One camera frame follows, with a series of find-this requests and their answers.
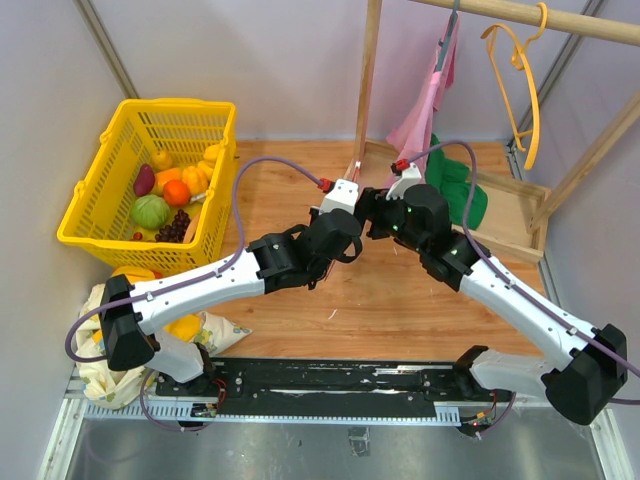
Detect green cabbage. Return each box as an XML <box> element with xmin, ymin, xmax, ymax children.
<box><xmin>131</xmin><ymin>194</ymin><xmax>170</xmax><ymax>230</ymax></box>

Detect clear zip bag orange zipper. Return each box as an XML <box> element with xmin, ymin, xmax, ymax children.
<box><xmin>340</xmin><ymin>160</ymin><xmax>362</xmax><ymax>197</ymax></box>

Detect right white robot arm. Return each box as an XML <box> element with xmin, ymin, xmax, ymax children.
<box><xmin>355</xmin><ymin>184</ymin><xmax>629</xmax><ymax>425</ymax></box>

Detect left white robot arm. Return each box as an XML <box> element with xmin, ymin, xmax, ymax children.
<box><xmin>100</xmin><ymin>209</ymin><xmax>362</xmax><ymax>396</ymax></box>

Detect green cloth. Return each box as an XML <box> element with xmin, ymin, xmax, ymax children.
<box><xmin>425</xmin><ymin>150</ymin><xmax>488</xmax><ymax>230</ymax></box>

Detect pink cloth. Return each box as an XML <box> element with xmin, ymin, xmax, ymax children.
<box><xmin>386</xmin><ymin>14</ymin><xmax>459</xmax><ymax>160</ymax></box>

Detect wooden clothes rack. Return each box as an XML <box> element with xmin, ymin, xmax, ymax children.
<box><xmin>346</xmin><ymin>1</ymin><xmax>639</xmax><ymax>264</ymax></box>

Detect brown bread roll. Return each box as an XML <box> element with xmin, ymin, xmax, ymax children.
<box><xmin>182</xmin><ymin>211</ymin><xmax>201</xmax><ymax>244</ymax></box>

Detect yellow bell pepper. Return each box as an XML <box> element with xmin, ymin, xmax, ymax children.
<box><xmin>181</xmin><ymin>165</ymin><xmax>209</xmax><ymax>196</ymax></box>

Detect yellow bananas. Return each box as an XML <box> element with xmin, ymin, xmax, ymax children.
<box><xmin>197</xmin><ymin>144</ymin><xmax>220</xmax><ymax>180</ymax></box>

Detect purple grapes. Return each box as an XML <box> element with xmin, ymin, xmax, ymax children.
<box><xmin>155</xmin><ymin>209</ymin><xmax>191</xmax><ymax>243</ymax></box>

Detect orange fruit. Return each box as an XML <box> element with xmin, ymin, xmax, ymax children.
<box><xmin>162</xmin><ymin>179</ymin><xmax>191</xmax><ymax>207</ymax></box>

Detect yellow clothes hanger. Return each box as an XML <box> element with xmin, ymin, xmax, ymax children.
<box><xmin>480</xmin><ymin>1</ymin><xmax>550</xmax><ymax>171</ymax></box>

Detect orange mango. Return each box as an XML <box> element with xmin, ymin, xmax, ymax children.
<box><xmin>151</xmin><ymin>167</ymin><xmax>182</xmax><ymax>196</ymax></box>

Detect grey clothes hanger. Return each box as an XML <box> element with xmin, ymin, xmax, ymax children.
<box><xmin>434</xmin><ymin>0</ymin><xmax>460</xmax><ymax>72</ymax></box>

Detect yellow lemon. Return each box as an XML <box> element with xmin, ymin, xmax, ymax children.
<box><xmin>151</xmin><ymin>150</ymin><xmax>174</xmax><ymax>172</ymax></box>

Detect purple sweet potato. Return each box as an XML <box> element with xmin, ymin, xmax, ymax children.
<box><xmin>133</xmin><ymin>163</ymin><xmax>156</xmax><ymax>197</ymax></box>

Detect sliced mango toy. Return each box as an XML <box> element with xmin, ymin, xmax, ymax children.
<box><xmin>111</xmin><ymin>266</ymin><xmax>162</xmax><ymax>284</ymax></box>

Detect yellow plastic basket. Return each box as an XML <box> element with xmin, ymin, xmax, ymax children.
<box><xmin>57</xmin><ymin>98</ymin><xmax>238</xmax><ymax>275</ymax></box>

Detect yellow patterned cloth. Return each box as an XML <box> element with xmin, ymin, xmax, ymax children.
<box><xmin>74</xmin><ymin>311</ymin><xmax>252</xmax><ymax>410</ymax></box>

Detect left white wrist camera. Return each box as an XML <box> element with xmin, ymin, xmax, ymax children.
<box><xmin>318</xmin><ymin>178</ymin><xmax>359</xmax><ymax>214</ymax></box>

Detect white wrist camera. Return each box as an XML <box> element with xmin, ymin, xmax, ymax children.
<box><xmin>386</xmin><ymin>159</ymin><xmax>423</xmax><ymax>200</ymax></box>
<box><xmin>318</xmin><ymin>178</ymin><xmax>359</xmax><ymax>214</ymax></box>

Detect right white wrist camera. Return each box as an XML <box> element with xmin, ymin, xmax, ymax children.
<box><xmin>386</xmin><ymin>159</ymin><xmax>423</xmax><ymax>200</ymax></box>

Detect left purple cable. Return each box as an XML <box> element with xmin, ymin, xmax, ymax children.
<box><xmin>64</xmin><ymin>156</ymin><xmax>326</xmax><ymax>362</ymax></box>

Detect purple cable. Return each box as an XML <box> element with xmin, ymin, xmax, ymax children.
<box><xmin>64</xmin><ymin>156</ymin><xmax>326</xmax><ymax>362</ymax></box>
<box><xmin>399</xmin><ymin>139</ymin><xmax>640</xmax><ymax>405</ymax></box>

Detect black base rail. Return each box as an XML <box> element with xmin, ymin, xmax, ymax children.
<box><xmin>156</xmin><ymin>357</ymin><xmax>510</xmax><ymax>421</ymax></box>

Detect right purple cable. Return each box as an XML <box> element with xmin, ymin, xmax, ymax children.
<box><xmin>399</xmin><ymin>139</ymin><xmax>640</xmax><ymax>405</ymax></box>

